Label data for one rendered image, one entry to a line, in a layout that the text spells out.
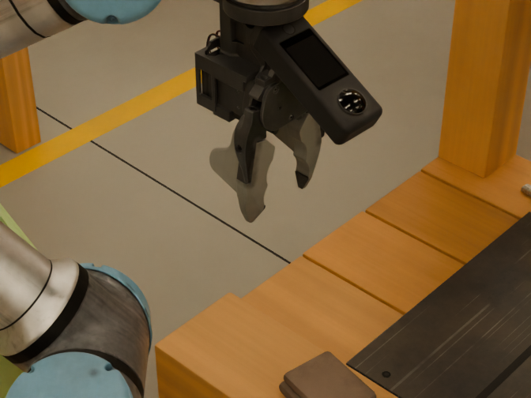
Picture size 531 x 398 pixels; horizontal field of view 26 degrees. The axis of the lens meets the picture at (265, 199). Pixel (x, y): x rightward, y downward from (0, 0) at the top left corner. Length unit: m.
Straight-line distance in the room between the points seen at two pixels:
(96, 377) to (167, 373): 0.44
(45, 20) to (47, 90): 2.94
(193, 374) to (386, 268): 0.34
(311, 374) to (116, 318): 0.33
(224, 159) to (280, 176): 2.26
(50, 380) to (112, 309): 0.12
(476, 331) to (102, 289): 0.56
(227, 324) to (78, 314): 0.41
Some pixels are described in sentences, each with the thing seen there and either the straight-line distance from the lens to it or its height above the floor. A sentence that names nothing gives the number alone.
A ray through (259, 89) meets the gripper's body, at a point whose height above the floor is 1.42.
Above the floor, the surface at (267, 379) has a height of 0.90.
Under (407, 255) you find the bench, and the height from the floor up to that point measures 0.88.
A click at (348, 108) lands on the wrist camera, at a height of 1.43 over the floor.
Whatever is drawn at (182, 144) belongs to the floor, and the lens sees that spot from 3.42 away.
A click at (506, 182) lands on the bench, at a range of 1.81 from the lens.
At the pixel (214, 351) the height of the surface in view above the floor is 0.90.
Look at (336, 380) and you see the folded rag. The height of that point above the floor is 0.93.
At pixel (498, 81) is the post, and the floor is 1.05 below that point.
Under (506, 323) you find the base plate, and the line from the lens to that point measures 1.53.
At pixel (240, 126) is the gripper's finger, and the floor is 1.39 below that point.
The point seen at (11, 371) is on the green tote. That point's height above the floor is 0.85.
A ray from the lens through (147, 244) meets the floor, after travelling 3.05.
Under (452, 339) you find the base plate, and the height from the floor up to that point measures 0.90.
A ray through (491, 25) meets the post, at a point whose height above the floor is 1.14.
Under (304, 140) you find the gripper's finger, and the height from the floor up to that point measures 1.35.
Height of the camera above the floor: 1.92
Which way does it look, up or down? 37 degrees down
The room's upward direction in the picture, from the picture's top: straight up
